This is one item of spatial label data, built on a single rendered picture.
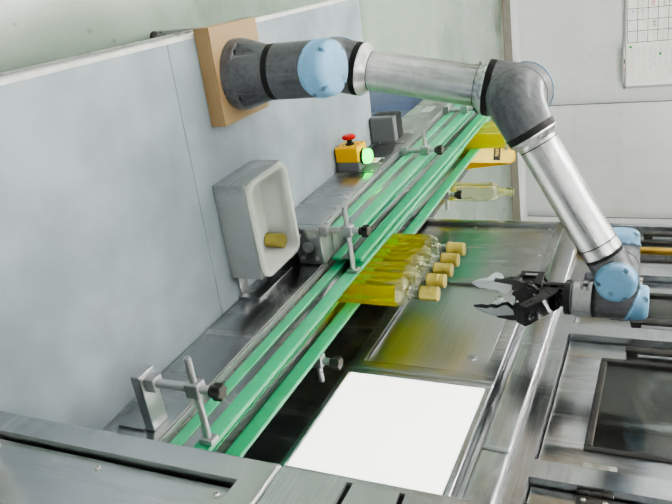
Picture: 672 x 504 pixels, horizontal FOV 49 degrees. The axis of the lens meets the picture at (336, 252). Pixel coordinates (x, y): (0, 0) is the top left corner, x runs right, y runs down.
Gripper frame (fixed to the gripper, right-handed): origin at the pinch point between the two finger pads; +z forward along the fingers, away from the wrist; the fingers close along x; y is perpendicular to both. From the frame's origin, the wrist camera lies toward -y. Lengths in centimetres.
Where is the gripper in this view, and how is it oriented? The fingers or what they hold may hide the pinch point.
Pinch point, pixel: (477, 296)
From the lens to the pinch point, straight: 167.8
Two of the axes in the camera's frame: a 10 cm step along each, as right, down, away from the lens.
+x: -1.5, -9.0, -4.1
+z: -9.0, -0.4, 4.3
